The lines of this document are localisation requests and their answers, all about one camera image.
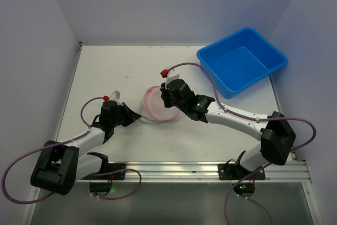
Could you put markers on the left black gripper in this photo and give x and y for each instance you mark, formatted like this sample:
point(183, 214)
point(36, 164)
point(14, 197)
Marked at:
point(123, 114)

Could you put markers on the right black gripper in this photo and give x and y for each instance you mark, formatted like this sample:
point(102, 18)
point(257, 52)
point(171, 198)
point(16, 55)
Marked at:
point(167, 96)

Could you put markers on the white mesh laundry bag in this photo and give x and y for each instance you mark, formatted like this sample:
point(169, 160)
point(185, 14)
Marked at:
point(152, 109)

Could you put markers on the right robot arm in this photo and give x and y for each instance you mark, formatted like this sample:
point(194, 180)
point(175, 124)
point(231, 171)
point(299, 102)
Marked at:
point(275, 135)

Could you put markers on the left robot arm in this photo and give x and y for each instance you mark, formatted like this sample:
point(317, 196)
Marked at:
point(61, 164)

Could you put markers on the blue plastic bin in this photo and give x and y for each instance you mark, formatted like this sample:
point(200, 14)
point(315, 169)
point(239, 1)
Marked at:
point(240, 60)

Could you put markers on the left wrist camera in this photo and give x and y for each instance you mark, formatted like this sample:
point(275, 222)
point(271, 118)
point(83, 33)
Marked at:
point(115, 96)

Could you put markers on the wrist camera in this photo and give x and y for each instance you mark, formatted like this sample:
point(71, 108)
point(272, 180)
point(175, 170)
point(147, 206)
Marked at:
point(169, 74)
point(115, 96)

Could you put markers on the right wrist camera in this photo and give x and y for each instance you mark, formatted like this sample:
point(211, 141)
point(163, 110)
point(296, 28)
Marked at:
point(169, 74)

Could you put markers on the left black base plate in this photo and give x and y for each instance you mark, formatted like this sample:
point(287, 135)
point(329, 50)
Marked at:
point(112, 167)

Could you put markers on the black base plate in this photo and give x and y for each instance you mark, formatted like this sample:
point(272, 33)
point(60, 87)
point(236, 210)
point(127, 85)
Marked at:
point(112, 167)
point(231, 171)

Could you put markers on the aluminium mounting rail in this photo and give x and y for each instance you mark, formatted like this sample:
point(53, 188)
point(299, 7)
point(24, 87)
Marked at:
point(204, 172)

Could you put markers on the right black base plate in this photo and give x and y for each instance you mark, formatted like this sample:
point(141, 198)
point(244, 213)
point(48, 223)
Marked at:
point(231, 171)

